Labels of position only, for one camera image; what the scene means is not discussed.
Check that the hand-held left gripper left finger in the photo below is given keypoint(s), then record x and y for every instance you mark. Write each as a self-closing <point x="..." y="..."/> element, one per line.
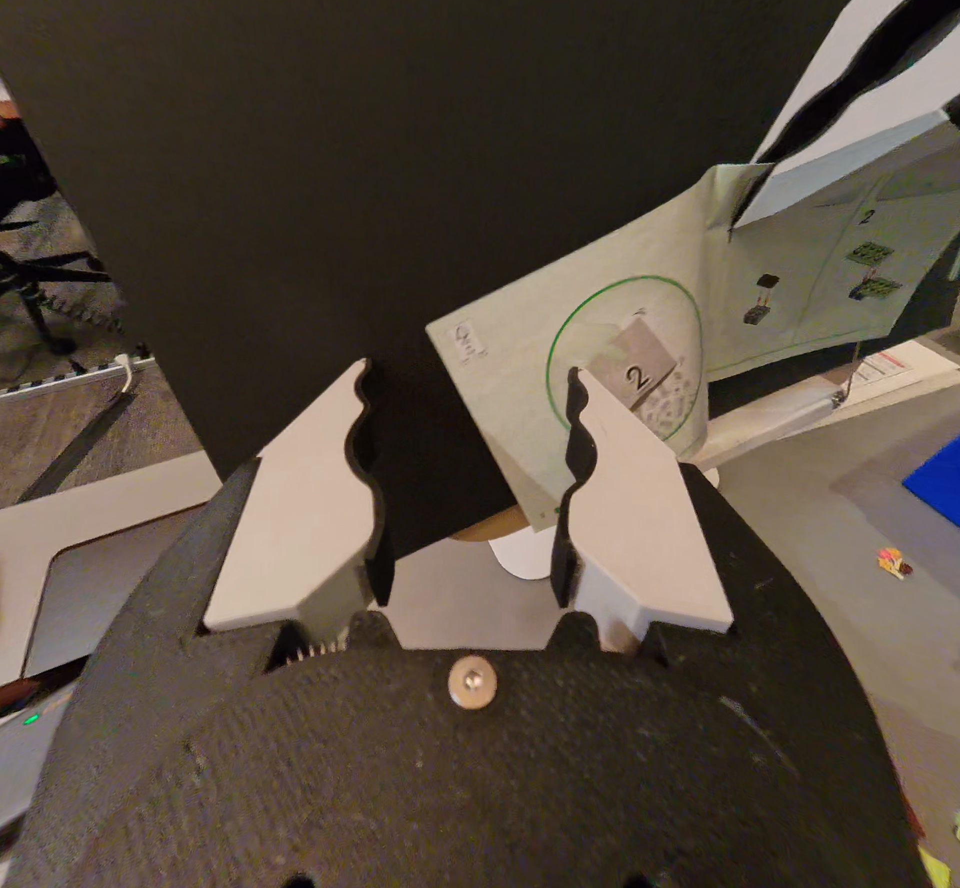
<point x="300" y="528"/>

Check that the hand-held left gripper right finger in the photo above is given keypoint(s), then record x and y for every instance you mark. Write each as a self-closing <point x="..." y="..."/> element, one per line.
<point x="645" y="536"/>

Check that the white monitor stand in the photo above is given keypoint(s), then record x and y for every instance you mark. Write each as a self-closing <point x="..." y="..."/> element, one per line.
<point x="765" y="423"/>

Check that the toy instruction booklet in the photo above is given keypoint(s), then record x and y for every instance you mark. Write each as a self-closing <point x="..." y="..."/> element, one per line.
<point x="510" y="371"/>

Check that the white plug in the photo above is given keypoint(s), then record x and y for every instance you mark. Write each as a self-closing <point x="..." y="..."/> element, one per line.
<point x="126" y="371"/>

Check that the laminated paper sheet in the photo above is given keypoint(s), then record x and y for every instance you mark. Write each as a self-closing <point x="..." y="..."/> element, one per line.
<point x="892" y="367"/>

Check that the small tan toy piece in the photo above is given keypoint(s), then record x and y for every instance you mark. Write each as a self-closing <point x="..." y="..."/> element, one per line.
<point x="894" y="562"/>

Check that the white floor power strip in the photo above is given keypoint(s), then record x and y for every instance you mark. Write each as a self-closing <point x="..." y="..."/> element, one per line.
<point x="60" y="378"/>

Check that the blue storage bin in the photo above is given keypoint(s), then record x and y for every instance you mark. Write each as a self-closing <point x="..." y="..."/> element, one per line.
<point x="937" y="476"/>

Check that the black ribbed power brick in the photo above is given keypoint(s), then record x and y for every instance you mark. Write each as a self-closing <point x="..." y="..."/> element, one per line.
<point x="30" y="753"/>

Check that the black monitor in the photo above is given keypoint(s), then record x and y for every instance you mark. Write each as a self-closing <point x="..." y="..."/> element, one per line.
<point x="375" y="153"/>

